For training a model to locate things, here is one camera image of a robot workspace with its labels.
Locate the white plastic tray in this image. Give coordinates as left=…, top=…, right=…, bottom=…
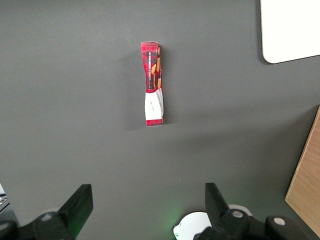
left=259, top=0, right=320, bottom=65

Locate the red cookie box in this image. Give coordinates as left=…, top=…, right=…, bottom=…
left=140, top=41, right=166, bottom=128

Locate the grey white equipment piece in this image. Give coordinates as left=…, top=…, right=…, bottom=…
left=0, top=183, right=11, bottom=218

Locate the wooden drawer cabinet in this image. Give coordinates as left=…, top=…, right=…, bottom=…
left=284, top=104, right=320, bottom=238

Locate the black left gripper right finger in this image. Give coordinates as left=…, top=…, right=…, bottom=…
left=196, top=182, right=251, bottom=240

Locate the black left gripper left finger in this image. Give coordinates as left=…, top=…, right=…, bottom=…
left=19, top=184, right=94, bottom=240

